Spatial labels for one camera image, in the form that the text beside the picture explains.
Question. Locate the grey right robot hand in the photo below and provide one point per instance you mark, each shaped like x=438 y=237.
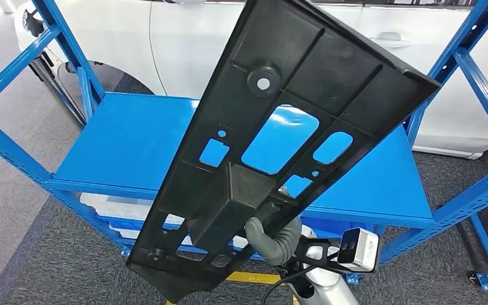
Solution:
x=261 y=242

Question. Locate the long black plastic part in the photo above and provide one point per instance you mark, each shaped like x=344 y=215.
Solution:
x=311 y=54

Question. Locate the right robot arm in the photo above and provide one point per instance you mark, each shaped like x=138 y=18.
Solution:
x=328 y=290

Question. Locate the blue metal shelf rack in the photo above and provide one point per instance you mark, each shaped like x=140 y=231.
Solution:
x=130 y=139

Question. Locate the white car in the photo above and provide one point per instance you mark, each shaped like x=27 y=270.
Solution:
x=193 y=42

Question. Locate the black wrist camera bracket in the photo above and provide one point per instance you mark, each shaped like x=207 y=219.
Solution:
x=301 y=246

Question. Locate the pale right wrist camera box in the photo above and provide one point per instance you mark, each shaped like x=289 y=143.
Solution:
x=359 y=250

